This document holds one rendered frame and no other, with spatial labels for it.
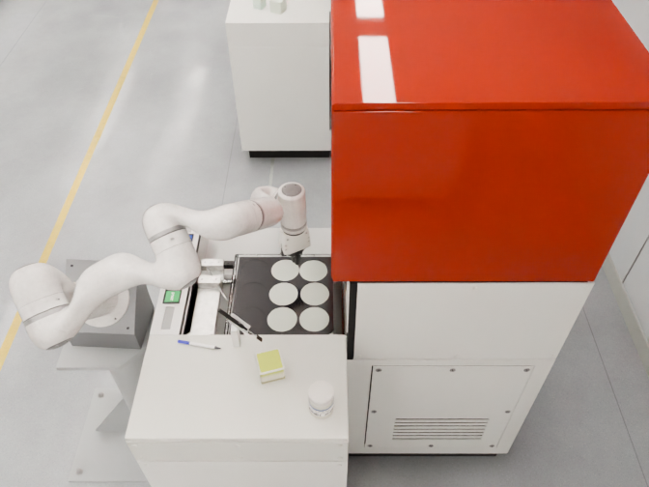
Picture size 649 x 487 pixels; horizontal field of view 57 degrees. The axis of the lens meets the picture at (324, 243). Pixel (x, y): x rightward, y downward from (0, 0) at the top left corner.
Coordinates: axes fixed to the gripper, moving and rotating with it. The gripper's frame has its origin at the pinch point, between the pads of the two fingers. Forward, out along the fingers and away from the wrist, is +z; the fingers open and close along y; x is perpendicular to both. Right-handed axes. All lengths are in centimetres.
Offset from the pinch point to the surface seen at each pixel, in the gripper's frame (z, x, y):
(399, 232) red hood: -43, 39, -13
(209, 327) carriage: 11.9, 4.6, 35.2
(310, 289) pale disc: 10.2, 7.2, -1.6
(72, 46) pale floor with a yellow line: 100, -385, 33
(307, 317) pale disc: 10.1, 17.6, 4.5
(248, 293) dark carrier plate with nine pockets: 10.1, -1.2, 18.3
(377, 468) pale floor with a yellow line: 100, 43, -13
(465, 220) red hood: -47, 47, -28
